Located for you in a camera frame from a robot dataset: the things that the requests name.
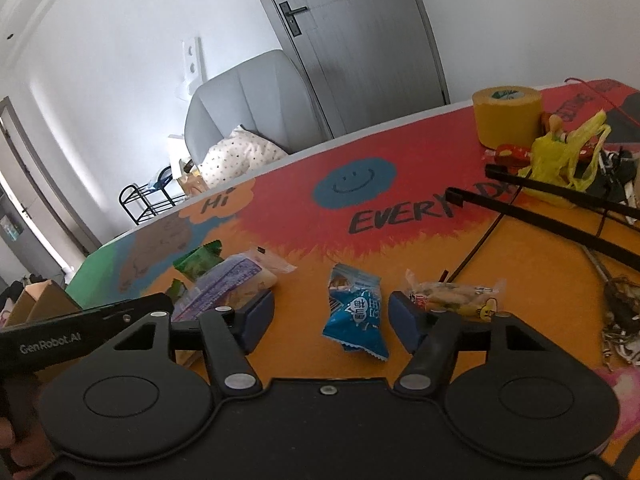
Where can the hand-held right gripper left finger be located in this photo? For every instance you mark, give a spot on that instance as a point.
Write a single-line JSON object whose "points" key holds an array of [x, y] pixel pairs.
{"points": [[257, 321]]}

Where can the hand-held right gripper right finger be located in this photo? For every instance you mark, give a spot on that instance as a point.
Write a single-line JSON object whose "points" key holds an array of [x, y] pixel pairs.
{"points": [[406, 321]]}

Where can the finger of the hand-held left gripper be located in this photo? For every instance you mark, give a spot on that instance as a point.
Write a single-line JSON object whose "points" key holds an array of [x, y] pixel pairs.
{"points": [[135, 309]]}

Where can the cardboard box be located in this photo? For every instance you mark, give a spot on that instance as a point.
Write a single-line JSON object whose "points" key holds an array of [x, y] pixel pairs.
{"points": [[45, 302]]}

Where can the green snack packet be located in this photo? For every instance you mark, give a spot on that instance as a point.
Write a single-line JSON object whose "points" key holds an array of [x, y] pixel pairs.
{"points": [[200, 260], [177, 289]]}

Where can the blue snack packet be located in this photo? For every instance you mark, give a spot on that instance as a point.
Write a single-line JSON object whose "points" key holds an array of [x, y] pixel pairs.
{"points": [[356, 315]]}

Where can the purple snack packet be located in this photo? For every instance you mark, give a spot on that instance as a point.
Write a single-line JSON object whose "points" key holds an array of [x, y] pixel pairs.
{"points": [[225, 280]]}

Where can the clear peanut packet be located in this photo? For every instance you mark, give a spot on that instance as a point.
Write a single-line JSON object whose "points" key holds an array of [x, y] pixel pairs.
{"points": [[450, 292]]}

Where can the person's left hand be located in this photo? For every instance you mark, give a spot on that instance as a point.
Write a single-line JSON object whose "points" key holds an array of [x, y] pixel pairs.
{"points": [[27, 455]]}

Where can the colourful printed table mat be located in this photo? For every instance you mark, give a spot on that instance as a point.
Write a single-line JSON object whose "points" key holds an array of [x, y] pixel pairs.
{"points": [[500, 270]]}

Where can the black shoe rack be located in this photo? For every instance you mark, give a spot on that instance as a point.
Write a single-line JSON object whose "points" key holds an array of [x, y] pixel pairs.
{"points": [[142, 200]]}

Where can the blue item on rack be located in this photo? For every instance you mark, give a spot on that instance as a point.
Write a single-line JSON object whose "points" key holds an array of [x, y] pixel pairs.
{"points": [[161, 179]]}

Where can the brown paper bag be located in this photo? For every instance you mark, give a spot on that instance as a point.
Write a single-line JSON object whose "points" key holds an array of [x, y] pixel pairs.
{"points": [[192, 177]]}

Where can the white foam block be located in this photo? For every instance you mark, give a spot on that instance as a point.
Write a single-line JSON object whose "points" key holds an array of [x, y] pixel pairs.
{"points": [[176, 147]]}

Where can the white dotted pillow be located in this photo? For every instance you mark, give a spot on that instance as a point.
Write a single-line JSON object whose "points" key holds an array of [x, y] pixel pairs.
{"points": [[235, 155]]}

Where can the small red wrapper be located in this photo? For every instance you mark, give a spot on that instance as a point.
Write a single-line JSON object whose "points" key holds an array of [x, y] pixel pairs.
{"points": [[510, 152]]}

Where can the yellow plastic bag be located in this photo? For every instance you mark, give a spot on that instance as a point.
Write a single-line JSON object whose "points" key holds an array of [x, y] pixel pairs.
{"points": [[550, 160]]}

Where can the grey upholstered chair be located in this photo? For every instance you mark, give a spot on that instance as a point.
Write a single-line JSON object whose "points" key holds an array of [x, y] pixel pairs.
{"points": [[245, 95]]}

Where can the yellow tape roll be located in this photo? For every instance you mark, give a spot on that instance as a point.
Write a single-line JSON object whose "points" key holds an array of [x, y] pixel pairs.
{"points": [[507, 117]]}

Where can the grey door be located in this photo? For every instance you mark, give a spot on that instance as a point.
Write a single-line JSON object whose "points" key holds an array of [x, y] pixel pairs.
{"points": [[350, 35]]}

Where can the grey door frame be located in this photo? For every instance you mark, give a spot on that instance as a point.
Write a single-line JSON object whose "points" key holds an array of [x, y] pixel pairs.
{"points": [[30, 170]]}

